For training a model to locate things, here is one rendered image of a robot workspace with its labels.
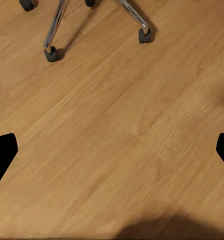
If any swivel chair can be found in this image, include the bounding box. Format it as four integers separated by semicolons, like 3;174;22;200
19;0;151;62

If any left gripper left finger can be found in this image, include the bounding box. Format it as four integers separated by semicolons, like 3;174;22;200
0;133;18;181

